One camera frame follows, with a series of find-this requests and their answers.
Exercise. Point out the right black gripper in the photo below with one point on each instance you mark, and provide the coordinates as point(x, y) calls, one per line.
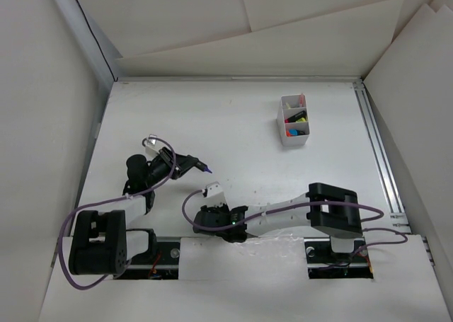
point(216, 208)

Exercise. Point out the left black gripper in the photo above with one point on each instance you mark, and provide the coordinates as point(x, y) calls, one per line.
point(184, 163)

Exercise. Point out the purple tip black highlighter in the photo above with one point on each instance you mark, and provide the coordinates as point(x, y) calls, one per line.
point(202, 167)

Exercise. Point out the blue tip black highlighter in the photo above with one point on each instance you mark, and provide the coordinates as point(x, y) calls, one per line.
point(301, 133)

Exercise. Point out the pink cap black highlighter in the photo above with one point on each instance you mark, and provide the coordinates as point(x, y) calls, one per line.
point(293, 118)

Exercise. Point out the yellow cap black highlighter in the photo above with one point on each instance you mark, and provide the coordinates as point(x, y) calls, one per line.
point(302, 119)

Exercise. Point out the pink clear pen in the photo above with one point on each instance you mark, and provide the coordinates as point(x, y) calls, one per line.
point(302, 101)

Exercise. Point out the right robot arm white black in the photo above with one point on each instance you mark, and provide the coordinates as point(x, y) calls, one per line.
point(329, 209)

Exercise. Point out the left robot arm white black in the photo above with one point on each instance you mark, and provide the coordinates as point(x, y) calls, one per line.
point(104, 241)

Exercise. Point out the white compartment pen holder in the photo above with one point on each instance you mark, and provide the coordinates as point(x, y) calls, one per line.
point(283, 114)

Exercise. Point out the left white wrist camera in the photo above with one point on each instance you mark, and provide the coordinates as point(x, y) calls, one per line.
point(150, 147)

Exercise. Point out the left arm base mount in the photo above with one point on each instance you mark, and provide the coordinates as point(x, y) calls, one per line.
point(161, 264)

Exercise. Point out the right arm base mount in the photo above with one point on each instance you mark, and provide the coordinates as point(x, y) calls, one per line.
point(323, 263)

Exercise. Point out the aluminium rail right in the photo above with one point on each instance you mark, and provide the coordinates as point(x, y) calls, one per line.
point(397, 213)

